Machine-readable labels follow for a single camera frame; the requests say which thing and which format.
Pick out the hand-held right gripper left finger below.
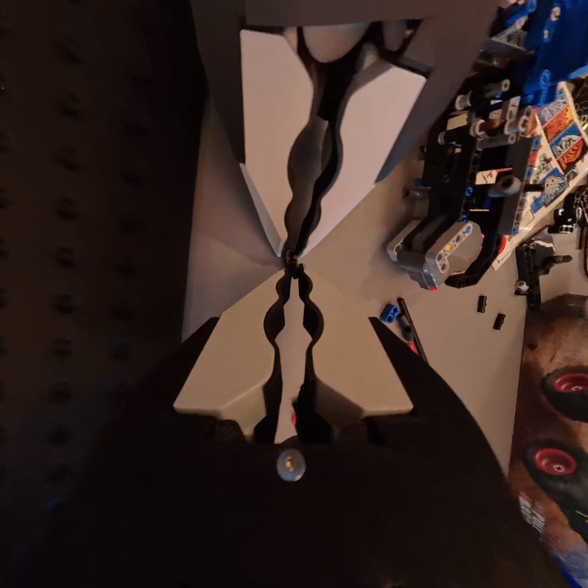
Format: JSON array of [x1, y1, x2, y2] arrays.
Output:
[[174, 269, 296, 444]]

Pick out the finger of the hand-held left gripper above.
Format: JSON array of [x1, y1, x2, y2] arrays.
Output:
[[293, 61, 429, 256], [239, 27, 319, 258]]

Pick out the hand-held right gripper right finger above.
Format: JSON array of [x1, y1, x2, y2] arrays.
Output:
[[296, 267, 415, 443]]

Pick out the grey desk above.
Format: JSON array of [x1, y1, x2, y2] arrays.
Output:
[[181, 64, 529, 476]]

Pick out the long black toy brick axle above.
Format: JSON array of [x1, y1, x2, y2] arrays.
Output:
[[397, 297, 429, 364]]

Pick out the colourful sticker sheet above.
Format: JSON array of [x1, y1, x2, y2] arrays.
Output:
[[492, 82, 588, 273]]

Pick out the blue plastic bag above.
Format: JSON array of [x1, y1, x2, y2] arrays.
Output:
[[517, 0, 588, 104]]

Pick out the printed toy set box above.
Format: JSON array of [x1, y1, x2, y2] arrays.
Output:
[[507, 294, 588, 588]]

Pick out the small black toy brick assembly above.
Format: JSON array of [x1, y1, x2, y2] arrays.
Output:
[[514, 238, 574, 311]]

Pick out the dark perforated panel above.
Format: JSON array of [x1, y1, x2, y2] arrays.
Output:
[[0, 0, 203, 588]]

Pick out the black toy brick gear part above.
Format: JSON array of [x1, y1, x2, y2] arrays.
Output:
[[548, 186, 588, 236]]

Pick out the black toy brick vehicle frame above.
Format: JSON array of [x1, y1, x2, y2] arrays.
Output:
[[386, 0, 552, 295]]

